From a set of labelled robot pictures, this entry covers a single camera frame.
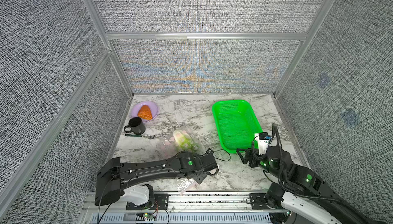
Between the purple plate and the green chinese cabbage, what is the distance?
246 millimetres

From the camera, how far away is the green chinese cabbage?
2.79ft

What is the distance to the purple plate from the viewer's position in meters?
1.05
